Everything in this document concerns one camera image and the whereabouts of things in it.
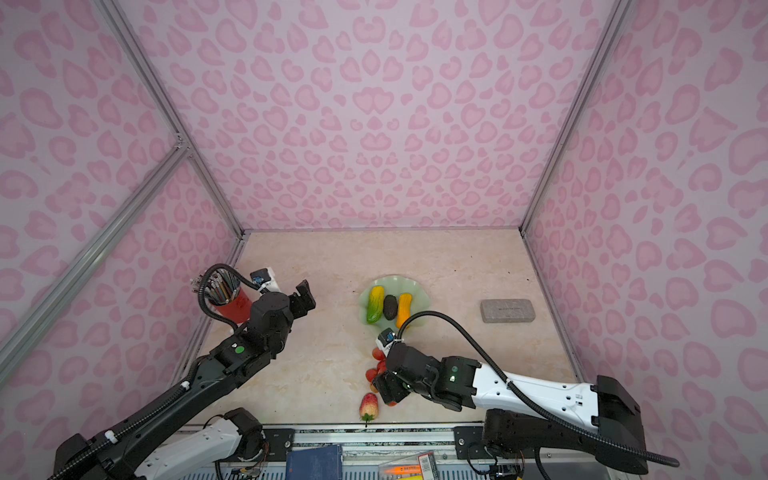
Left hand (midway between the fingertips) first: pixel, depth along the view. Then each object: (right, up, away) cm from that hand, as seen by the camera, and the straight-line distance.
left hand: (295, 283), depth 77 cm
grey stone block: (+60, -10, +18) cm, 63 cm away
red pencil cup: (-21, -9, +12) cm, 26 cm away
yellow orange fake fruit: (+28, -10, +18) cm, 35 cm away
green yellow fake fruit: (+19, -8, +14) cm, 25 cm away
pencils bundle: (-24, -2, +8) cm, 25 cm away
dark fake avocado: (+24, -9, +17) cm, 31 cm away
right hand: (+23, -22, -4) cm, 32 cm away
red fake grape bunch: (+19, -25, +5) cm, 32 cm away
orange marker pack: (+31, -42, -8) cm, 53 cm away
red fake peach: (+19, -31, -2) cm, 36 cm away
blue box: (+7, -42, -7) cm, 43 cm away
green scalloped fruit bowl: (+25, -3, +22) cm, 33 cm away
